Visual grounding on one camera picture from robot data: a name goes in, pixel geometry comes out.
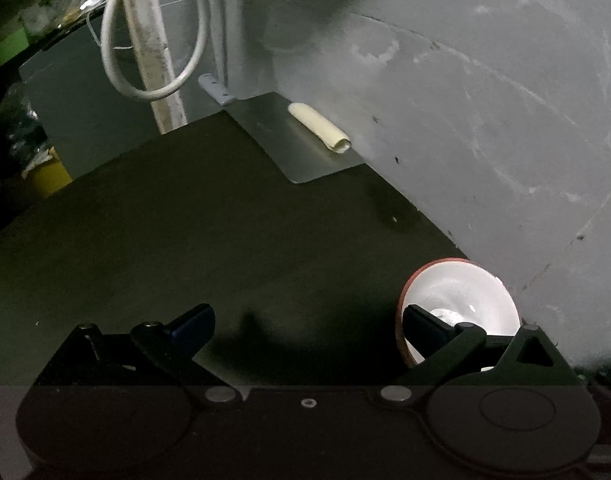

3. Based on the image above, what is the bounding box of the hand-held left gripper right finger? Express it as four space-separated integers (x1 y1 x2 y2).
374 303 587 404

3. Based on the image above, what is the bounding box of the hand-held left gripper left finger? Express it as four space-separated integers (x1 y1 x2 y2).
35 303 247 404

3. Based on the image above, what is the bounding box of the red and white bowl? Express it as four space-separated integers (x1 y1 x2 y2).
395 258 521 367

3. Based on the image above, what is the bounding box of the grey metal sheet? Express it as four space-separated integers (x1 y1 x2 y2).
225 92 367 185

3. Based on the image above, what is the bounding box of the yellow container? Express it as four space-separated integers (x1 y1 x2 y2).
28 146 74 200

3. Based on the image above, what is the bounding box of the cream paper roll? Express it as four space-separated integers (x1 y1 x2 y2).
288 102 351 154

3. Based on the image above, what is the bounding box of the grey metal cabinet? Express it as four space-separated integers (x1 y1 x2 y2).
17 12 162 177

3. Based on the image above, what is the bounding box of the black plastic bag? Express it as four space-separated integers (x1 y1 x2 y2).
0 82 50 173

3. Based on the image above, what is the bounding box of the green box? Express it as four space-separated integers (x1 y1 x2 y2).
0 29 27 70

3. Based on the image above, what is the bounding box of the grey metal bracket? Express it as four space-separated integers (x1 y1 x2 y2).
198 73 236 106

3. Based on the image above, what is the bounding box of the white wooden post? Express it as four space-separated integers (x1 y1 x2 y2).
116 0 188 135

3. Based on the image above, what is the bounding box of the white cable loop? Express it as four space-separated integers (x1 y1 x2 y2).
100 0 209 101

